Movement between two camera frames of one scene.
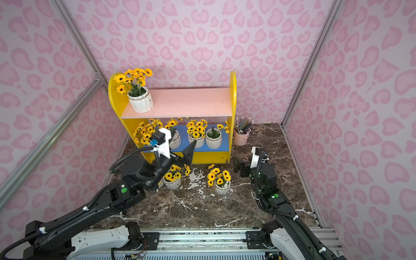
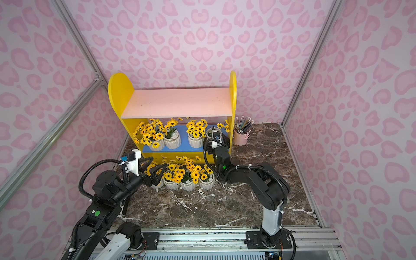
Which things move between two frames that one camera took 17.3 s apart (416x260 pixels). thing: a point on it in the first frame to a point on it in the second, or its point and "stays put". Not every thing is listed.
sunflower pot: x=220 y=181 to x=207 y=179
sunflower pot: x=213 y=136 stays put
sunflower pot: x=132 y=83 to x=172 y=176
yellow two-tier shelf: x=180 y=117 stays put
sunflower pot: x=175 y=143 stays put
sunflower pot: x=171 y=180 to x=193 y=170
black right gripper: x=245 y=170 to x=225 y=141
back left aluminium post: x=82 y=44 stays put
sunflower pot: x=196 y=130 stays put
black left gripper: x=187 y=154 to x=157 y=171
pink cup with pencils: x=242 y=129 stays put
